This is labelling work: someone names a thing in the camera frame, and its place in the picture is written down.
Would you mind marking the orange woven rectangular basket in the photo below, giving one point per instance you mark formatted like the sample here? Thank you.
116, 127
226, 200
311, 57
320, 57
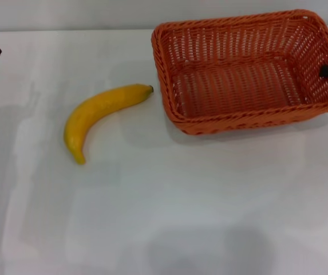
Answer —
232, 88

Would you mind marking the yellow banana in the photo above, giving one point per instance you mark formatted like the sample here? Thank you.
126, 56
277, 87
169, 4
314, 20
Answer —
95, 109

